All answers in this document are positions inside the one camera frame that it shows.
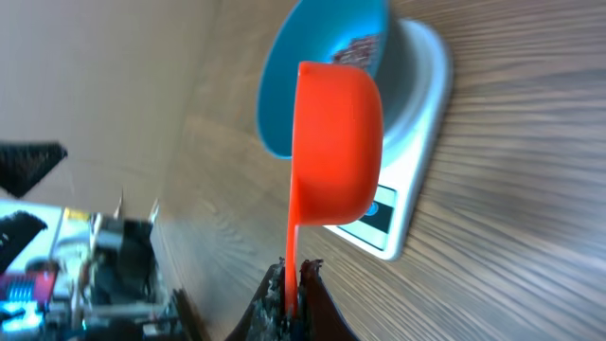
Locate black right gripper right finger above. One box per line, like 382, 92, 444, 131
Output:
300, 260, 359, 341

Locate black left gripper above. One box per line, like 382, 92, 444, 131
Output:
0, 141, 166, 306

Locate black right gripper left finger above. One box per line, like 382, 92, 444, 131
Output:
225, 258, 285, 341

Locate red scoop with blue handle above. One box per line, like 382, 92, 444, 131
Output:
283, 62, 383, 314

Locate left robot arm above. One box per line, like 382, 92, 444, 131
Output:
1, 207, 203, 340

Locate white digital kitchen scale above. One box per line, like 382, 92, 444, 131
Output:
327, 18, 454, 260

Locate red beans in bowl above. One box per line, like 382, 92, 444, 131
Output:
331, 34, 381, 70

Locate teal plastic bowl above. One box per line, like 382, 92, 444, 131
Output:
257, 0, 415, 159

